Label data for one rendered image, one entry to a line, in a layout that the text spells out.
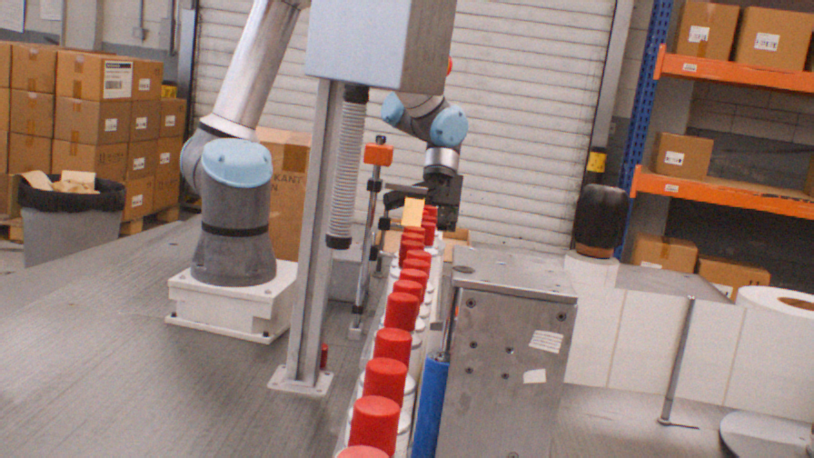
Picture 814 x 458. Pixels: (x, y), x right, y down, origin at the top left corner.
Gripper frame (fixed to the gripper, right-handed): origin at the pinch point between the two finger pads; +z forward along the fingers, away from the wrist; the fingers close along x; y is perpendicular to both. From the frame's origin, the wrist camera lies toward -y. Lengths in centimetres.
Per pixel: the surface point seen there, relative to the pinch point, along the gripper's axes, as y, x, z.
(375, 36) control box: -8, -69, -8
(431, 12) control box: -2, -70, -11
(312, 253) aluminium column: -14.4, -43.4, 13.6
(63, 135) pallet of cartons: -215, 252, -115
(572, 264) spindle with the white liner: 25.1, -34.9, 6.7
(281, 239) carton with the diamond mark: -31.0, 13.5, -4.3
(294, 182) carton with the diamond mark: -29.4, 7.1, -15.9
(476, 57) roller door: 14, 315, -243
